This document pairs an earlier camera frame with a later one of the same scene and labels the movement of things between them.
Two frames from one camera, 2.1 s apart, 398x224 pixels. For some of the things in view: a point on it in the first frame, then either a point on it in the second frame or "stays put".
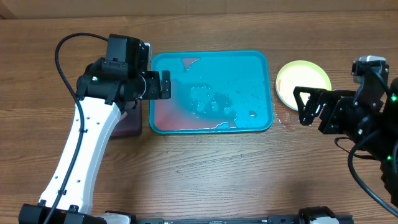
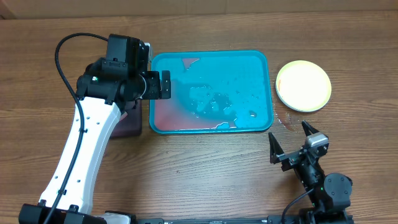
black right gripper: x=318 y=99 -> x=291 y=158
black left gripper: x=155 y=93 stays put
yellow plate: x=300 y=73 stays put
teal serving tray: x=214 y=91 stays put
